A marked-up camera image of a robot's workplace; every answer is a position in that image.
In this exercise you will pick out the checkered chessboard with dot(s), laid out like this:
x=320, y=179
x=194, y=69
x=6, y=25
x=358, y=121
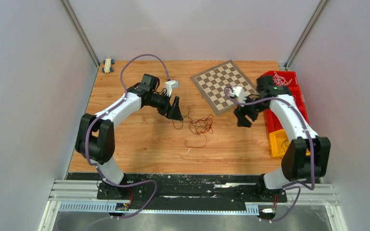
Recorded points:
x=212, y=82

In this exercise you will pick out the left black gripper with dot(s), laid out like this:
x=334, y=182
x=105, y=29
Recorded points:
x=172, y=112

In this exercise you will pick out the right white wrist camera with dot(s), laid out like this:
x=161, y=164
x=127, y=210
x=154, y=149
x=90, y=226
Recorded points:
x=238, y=93

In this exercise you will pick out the red bin near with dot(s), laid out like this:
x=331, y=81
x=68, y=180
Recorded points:
x=273, y=123

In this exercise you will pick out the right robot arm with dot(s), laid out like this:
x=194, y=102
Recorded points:
x=306, y=157

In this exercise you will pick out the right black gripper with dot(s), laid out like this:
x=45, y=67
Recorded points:
x=242, y=121

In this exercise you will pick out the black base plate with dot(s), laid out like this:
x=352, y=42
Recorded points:
x=187, y=192

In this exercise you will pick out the red bin far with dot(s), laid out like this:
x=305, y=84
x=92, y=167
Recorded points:
x=283, y=78

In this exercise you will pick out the aluminium frame rail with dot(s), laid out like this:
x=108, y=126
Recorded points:
x=79, y=195

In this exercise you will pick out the yellow bin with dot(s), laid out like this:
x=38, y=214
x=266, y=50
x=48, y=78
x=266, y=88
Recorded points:
x=278, y=142

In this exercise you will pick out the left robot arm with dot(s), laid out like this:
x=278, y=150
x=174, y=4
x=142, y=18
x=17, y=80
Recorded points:
x=96, y=134

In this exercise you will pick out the red bin middle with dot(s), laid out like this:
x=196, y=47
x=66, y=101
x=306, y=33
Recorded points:
x=297, y=94

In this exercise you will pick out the white toy block car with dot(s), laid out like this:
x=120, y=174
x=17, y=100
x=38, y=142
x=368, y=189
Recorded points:
x=108, y=65

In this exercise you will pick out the red bin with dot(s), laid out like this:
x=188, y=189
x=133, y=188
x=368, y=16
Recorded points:
x=297, y=94
x=283, y=78
x=273, y=123

